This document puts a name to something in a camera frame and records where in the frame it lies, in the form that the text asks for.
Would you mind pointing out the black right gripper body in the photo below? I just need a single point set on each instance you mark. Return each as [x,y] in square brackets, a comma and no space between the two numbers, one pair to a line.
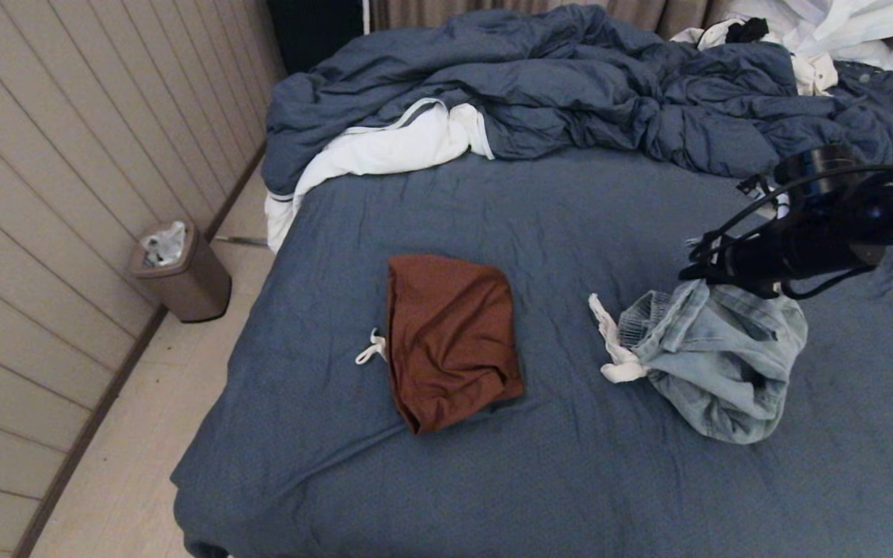
[803,248]

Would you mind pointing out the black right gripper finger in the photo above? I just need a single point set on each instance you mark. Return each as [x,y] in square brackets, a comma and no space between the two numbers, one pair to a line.
[706,271]

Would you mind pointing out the light blue denim jeans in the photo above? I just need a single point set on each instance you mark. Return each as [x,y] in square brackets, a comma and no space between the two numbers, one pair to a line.
[725,364]

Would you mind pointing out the rust brown shorts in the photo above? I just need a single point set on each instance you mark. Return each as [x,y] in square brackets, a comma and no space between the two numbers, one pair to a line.
[446,341]

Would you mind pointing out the cream jacket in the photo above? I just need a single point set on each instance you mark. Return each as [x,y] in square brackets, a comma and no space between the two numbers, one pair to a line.
[815,75]

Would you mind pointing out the dark denim garment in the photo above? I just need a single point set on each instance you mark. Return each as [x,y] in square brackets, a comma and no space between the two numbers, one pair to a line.
[884,83]

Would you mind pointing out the blue bed sheet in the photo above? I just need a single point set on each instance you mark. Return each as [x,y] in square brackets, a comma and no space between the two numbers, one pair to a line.
[493,209]

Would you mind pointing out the small black garment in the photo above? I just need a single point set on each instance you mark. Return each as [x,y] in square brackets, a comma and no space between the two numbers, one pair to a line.
[747,29]

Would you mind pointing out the white shirt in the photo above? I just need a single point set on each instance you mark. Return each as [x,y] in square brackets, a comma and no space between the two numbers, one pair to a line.
[834,22]

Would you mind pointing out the dark blue crumpled duvet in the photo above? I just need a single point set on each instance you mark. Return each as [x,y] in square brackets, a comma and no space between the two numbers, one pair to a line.
[570,81]

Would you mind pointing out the beige curtain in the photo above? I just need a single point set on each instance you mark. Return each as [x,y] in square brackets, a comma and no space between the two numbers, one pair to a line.
[671,14]

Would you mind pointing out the white vertical pole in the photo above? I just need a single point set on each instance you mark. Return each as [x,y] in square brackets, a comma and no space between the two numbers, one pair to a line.
[366,15]

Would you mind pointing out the black cabinet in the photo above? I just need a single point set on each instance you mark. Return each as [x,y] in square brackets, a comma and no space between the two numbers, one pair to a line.
[315,29]

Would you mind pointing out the brown trash bin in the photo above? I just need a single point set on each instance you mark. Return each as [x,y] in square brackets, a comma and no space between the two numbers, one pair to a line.
[194,287]

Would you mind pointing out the white plastic bin bag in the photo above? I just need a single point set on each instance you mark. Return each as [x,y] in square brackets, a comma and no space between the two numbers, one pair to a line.
[163,244]

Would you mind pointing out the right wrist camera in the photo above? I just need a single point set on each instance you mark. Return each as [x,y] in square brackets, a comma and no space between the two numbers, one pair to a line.
[811,178]

